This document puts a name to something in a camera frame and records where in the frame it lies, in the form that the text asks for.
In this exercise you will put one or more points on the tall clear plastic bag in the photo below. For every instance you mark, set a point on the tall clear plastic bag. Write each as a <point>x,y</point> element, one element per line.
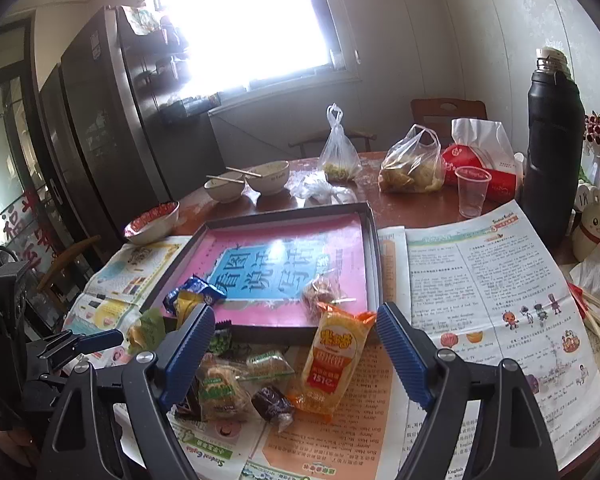
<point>340,160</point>

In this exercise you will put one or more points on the orange bread packet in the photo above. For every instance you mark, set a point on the orange bread packet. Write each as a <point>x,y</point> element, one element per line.
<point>330,355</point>

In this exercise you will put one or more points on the black thermos bottle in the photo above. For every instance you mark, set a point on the black thermos bottle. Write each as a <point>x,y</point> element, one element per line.
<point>550,160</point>

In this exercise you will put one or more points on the red tissue pack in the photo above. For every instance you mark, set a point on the red tissue pack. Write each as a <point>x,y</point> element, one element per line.
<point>485,160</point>

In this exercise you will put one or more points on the orange page newspaper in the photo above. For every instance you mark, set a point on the orange page newspaper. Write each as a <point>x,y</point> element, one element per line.
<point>330,440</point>

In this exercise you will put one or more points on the clear packet brown snack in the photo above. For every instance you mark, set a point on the clear packet brown snack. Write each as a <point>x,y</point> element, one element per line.
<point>322,295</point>

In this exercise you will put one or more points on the blue snack packet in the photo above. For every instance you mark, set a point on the blue snack packet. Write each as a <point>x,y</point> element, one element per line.
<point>200,287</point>

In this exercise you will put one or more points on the white plastic bag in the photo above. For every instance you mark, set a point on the white plastic bag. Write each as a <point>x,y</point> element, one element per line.
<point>597,272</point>

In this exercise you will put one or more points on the bowl with red contents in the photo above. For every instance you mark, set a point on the bowl with red contents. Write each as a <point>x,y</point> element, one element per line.
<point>152,227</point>

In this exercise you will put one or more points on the large white bowl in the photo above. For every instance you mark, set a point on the large white bowl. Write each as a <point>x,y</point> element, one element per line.
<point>270,182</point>

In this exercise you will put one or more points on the white cartoon newspaper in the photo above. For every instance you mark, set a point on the white cartoon newspaper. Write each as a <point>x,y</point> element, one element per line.
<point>480,280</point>

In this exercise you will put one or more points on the wooden chopstick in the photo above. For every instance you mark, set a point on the wooden chopstick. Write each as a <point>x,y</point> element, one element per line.
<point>242,171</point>
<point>225,179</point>

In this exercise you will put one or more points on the small clear cake packet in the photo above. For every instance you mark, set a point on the small clear cake packet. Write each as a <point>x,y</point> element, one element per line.
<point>267,364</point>

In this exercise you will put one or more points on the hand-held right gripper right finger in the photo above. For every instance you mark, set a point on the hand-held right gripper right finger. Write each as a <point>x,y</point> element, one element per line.
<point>400,355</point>

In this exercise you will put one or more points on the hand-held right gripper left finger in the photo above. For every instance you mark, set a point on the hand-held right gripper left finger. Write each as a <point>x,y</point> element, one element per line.
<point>195,345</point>

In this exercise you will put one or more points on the cream rabbit figurine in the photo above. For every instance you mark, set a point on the cream rabbit figurine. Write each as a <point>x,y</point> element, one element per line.
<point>595,230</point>

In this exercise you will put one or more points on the light wooden armchair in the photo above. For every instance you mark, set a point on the light wooden armchair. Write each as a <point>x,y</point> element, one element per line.
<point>65,262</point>

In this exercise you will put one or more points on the small white bowl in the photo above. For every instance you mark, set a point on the small white bowl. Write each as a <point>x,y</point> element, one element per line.
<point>222,192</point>

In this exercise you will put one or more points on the green peas packet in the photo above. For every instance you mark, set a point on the green peas packet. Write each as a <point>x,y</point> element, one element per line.
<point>222,344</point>

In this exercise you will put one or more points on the green and yellow snack packet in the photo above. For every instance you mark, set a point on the green and yellow snack packet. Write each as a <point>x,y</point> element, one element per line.
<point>147,330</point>

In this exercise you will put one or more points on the bright window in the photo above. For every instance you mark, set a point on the bright window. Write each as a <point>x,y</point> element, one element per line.
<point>260,20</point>

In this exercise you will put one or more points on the large clear cake packet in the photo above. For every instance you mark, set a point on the large clear cake packet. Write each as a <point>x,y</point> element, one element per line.
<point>222,385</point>

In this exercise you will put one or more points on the dark shallow box pink bottom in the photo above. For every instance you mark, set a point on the dark shallow box pink bottom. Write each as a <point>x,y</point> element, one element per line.
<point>260,230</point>

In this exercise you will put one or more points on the wide plastic bag of food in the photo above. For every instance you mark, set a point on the wide plastic bag of food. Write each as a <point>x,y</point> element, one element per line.
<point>410,170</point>

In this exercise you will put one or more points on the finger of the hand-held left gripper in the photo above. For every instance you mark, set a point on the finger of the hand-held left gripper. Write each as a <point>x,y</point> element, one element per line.
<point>102,341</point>

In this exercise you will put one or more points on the crumpled clear plastic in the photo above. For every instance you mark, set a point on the crumpled clear plastic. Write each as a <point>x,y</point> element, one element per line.
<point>315,187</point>

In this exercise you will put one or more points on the bundle of wooden sticks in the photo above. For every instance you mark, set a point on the bundle of wooden sticks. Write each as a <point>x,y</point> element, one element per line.
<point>587,310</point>

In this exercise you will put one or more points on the clear plastic cup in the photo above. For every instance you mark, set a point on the clear plastic cup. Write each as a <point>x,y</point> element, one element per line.
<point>472,195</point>

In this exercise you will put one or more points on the dark brown chocolate packet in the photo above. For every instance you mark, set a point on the dark brown chocolate packet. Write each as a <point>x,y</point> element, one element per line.
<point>272,404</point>

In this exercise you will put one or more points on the dark refrigerator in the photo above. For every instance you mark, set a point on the dark refrigerator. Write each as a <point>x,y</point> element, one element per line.
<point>110,110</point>

